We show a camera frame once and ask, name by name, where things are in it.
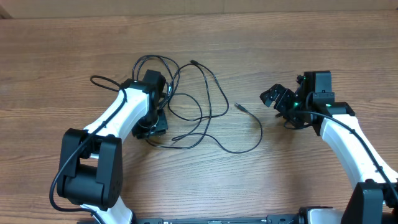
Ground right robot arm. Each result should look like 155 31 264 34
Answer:
259 71 397 223

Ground black USB cable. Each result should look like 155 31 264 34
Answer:
132 54 231 142
146 59 264 155

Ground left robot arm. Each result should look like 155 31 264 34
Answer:
49 70 168 223

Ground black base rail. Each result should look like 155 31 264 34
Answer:
77 205 333 224

